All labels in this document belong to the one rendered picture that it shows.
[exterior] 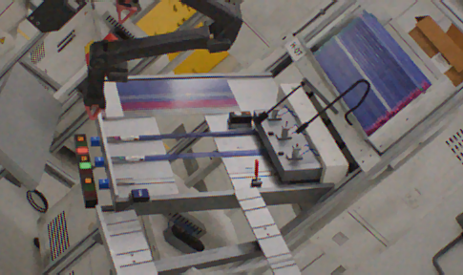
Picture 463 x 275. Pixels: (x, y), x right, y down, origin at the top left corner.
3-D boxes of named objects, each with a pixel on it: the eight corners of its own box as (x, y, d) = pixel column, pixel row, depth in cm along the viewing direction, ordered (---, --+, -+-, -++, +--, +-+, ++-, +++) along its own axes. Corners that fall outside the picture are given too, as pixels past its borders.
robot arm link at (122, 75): (93, 40, 226) (93, 59, 221) (130, 42, 229) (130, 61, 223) (90, 68, 235) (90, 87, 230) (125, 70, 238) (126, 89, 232)
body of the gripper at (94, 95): (102, 90, 241) (104, 71, 237) (106, 108, 233) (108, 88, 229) (82, 90, 239) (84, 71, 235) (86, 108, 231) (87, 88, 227)
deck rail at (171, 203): (115, 217, 225) (115, 201, 222) (114, 212, 227) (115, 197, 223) (331, 200, 246) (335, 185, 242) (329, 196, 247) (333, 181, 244)
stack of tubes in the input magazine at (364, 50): (366, 134, 237) (430, 80, 231) (311, 52, 276) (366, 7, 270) (384, 153, 245) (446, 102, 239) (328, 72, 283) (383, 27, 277)
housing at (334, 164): (317, 200, 247) (326, 165, 239) (272, 115, 284) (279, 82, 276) (339, 198, 249) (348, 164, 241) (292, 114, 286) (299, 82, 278)
